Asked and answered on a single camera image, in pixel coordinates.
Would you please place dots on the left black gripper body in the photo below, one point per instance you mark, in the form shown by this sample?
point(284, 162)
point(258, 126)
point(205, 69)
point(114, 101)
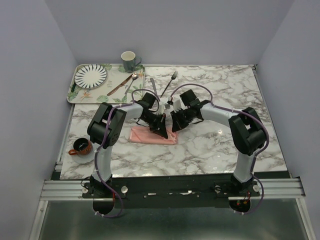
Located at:
point(153, 120)

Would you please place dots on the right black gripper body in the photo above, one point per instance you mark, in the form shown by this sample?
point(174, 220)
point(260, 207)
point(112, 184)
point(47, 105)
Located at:
point(182, 116)

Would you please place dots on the pink cloth napkin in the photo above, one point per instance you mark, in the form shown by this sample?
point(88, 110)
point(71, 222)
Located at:
point(141, 134)

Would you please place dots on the silver table knife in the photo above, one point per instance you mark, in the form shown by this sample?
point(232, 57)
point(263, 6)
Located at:
point(154, 86)

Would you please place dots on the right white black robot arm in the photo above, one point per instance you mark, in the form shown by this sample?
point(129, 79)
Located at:
point(249, 135)

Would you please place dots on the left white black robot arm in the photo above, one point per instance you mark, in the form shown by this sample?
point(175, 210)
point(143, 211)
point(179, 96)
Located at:
point(104, 130)

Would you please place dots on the black silver fork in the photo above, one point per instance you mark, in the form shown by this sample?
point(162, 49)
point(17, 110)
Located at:
point(173, 77)

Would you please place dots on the silver spoon on tray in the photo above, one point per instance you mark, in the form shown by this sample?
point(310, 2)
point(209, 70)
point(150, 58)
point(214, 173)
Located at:
point(133, 78)

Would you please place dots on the leaf pattern serving tray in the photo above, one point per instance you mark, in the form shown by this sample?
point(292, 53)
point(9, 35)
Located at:
point(116, 74)

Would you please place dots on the copper knife on tray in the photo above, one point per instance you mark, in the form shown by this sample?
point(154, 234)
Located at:
point(120, 85)

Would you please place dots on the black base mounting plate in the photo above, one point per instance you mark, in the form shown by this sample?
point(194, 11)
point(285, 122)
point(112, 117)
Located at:
point(178, 191)

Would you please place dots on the green ceramic mug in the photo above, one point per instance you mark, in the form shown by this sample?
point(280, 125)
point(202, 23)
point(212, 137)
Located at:
point(130, 61)

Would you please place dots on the orange patterned teacup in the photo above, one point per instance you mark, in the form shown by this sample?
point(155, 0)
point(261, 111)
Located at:
point(81, 147)

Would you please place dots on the striped white plate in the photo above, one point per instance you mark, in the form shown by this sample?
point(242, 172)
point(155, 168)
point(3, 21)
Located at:
point(90, 76)

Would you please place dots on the white saucer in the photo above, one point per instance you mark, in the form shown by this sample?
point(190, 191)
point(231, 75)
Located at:
point(83, 159)

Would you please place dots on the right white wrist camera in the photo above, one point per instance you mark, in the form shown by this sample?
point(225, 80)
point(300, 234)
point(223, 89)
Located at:
point(174, 104)

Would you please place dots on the aluminium rail frame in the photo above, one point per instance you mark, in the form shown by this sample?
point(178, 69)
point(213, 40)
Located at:
point(279, 213)

